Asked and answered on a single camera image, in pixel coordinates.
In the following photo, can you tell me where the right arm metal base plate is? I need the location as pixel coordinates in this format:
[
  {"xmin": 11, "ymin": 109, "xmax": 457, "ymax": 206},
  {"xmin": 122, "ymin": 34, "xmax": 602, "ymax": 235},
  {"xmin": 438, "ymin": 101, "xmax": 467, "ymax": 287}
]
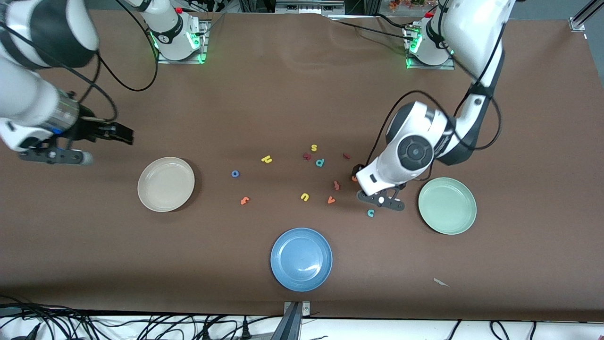
[{"xmin": 157, "ymin": 19, "xmax": 208, "ymax": 64}]

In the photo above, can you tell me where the black camera pole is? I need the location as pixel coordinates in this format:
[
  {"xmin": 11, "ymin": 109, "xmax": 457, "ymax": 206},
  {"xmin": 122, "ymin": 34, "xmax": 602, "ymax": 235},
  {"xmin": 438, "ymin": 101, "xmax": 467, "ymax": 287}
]
[{"xmin": 269, "ymin": 302, "xmax": 302, "ymax": 340}]

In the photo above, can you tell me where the silver metal frame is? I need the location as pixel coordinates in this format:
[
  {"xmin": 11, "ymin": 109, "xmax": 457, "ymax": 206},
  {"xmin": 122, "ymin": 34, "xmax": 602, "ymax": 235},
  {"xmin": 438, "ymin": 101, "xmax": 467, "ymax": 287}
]
[{"xmin": 275, "ymin": 0, "xmax": 346, "ymax": 15}]

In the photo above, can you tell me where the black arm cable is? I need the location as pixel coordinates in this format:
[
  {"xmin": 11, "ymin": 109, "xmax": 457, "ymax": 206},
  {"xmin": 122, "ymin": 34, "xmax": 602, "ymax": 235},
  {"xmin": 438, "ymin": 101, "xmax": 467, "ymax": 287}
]
[
  {"xmin": 0, "ymin": 0, "xmax": 159, "ymax": 122},
  {"xmin": 368, "ymin": 0, "xmax": 503, "ymax": 163}
]

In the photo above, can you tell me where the black base cable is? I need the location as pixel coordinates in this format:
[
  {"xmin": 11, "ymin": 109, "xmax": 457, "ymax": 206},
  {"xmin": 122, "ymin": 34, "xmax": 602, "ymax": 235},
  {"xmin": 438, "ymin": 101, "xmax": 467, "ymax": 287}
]
[
  {"xmin": 375, "ymin": 13, "xmax": 416, "ymax": 30},
  {"xmin": 330, "ymin": 18, "xmax": 416, "ymax": 42}
]

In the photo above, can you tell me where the aluminium frame extrusion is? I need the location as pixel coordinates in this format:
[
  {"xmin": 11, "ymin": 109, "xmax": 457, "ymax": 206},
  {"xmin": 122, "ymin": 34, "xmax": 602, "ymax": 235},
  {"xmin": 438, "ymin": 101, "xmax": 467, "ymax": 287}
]
[{"xmin": 569, "ymin": 0, "xmax": 604, "ymax": 33}]

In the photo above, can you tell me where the light green plate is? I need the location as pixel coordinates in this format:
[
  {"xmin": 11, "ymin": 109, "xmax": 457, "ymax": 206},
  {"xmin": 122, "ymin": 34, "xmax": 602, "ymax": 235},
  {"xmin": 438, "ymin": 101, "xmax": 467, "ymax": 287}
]
[{"xmin": 418, "ymin": 177, "xmax": 477, "ymax": 235}]

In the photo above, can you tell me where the beige brown plate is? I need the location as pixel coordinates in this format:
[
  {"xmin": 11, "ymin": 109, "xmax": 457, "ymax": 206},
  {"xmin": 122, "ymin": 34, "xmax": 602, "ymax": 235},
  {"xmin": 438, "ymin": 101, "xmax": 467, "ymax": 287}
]
[{"xmin": 137, "ymin": 157, "xmax": 195, "ymax": 213}]

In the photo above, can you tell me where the brown table cover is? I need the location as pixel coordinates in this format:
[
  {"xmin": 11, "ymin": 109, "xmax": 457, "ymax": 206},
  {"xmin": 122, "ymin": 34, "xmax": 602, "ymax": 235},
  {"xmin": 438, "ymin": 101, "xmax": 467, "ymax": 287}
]
[{"xmin": 0, "ymin": 8, "xmax": 604, "ymax": 323}]

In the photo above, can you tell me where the blue plate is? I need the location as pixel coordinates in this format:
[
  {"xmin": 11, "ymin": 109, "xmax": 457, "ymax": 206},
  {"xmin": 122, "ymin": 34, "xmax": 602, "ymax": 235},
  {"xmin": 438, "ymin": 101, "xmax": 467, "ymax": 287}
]
[{"xmin": 270, "ymin": 228, "xmax": 333, "ymax": 292}]

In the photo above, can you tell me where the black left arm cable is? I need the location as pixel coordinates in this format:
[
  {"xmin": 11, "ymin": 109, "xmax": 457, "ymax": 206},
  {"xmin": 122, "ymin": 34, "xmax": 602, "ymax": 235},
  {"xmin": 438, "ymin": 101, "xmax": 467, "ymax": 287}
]
[{"xmin": 368, "ymin": 0, "xmax": 503, "ymax": 163}]

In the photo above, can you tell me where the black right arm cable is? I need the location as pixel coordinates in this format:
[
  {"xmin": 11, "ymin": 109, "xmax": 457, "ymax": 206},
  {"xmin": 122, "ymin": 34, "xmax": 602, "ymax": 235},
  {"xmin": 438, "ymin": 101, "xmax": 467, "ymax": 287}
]
[{"xmin": 0, "ymin": 0, "xmax": 159, "ymax": 122}]

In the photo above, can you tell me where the metal clamp bracket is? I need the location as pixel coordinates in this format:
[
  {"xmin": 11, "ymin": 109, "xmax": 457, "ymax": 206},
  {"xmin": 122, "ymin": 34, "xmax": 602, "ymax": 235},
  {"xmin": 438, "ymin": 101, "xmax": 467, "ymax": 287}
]
[{"xmin": 283, "ymin": 301, "xmax": 311, "ymax": 317}]

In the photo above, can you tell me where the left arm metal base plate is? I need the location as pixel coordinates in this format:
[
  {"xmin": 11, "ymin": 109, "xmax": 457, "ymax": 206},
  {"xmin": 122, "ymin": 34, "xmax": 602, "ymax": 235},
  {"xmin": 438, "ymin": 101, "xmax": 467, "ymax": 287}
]
[{"xmin": 405, "ymin": 26, "xmax": 456, "ymax": 70}]

